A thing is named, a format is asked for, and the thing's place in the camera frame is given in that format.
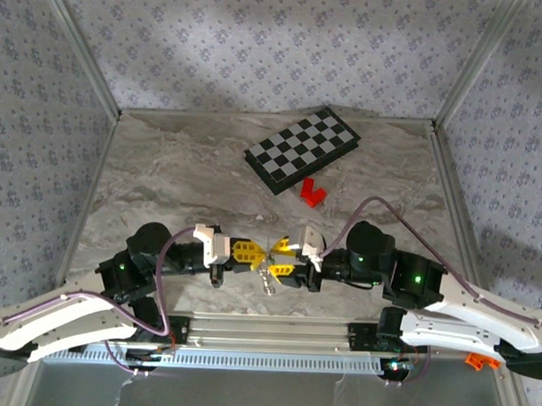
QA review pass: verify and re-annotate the purple cable loop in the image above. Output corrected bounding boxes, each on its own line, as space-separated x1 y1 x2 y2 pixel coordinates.
381 343 433 390
101 338 153 378

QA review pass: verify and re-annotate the grey slotted cable duct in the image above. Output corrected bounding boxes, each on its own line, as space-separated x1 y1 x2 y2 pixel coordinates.
41 338 386 379

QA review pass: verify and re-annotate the black and grey chessboard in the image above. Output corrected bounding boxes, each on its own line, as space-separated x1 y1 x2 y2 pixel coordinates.
242 101 363 200

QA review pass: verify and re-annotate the aluminium frame post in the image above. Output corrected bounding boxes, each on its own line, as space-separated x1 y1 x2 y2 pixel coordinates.
30 0 128 119
433 0 522 133

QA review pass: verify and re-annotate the grey metal sheet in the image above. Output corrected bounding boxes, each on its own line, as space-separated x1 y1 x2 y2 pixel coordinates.
26 347 517 406

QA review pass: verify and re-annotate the red plastic block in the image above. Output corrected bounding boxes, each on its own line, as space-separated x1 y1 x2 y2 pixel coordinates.
298 176 329 210

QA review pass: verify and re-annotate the aluminium side frame rail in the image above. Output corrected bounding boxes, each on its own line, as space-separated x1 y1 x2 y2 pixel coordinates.
417 122 542 406
0 107 124 406

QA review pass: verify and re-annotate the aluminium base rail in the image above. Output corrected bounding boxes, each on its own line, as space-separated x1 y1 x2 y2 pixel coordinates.
187 311 353 352

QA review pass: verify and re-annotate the orange plastic clip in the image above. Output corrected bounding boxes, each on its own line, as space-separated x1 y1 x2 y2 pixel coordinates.
465 351 502 371

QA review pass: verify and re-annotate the small circuit board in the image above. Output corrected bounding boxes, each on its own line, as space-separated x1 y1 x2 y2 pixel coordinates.
385 357 417 375
126 345 176 365

